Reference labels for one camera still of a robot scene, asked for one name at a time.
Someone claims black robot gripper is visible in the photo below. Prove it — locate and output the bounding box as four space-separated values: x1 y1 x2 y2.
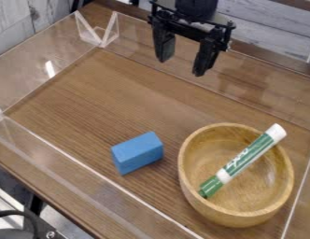
149 0 237 77

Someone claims blue foam block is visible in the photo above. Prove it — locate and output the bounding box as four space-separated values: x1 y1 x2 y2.
110 132 165 176

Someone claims black cable lower left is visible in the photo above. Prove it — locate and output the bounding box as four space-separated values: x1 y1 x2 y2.
0 210 44 239

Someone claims green Expo marker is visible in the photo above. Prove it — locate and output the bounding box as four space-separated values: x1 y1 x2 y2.
200 123 288 199

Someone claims brown wooden bowl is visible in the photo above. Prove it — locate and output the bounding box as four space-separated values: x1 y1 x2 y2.
178 122 296 228

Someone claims clear acrylic tray wall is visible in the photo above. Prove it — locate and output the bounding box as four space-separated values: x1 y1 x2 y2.
0 4 310 239

